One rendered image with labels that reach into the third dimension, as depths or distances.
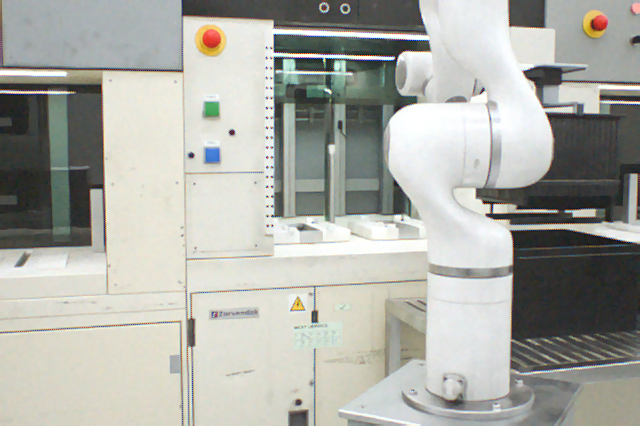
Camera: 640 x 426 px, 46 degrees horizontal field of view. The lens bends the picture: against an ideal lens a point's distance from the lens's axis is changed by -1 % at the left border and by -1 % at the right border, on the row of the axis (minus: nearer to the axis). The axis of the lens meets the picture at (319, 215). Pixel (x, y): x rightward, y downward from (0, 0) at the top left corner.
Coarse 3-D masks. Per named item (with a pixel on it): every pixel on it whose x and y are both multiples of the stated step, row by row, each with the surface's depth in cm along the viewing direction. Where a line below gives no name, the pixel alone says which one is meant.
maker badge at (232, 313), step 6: (210, 312) 168; (216, 312) 168; (222, 312) 168; (228, 312) 169; (234, 312) 169; (240, 312) 170; (246, 312) 170; (252, 312) 170; (258, 312) 171; (210, 318) 168; (216, 318) 168; (222, 318) 169; (228, 318) 169
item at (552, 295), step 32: (544, 256) 140; (576, 256) 141; (608, 256) 143; (512, 288) 140; (544, 288) 140; (576, 288) 142; (608, 288) 144; (512, 320) 140; (544, 320) 141; (576, 320) 143; (608, 320) 145
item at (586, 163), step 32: (544, 64) 145; (576, 64) 147; (544, 96) 150; (576, 128) 143; (608, 128) 144; (576, 160) 143; (608, 160) 145; (480, 192) 159; (512, 192) 146; (544, 192) 142; (576, 192) 144; (608, 192) 146; (512, 224) 146; (544, 224) 148
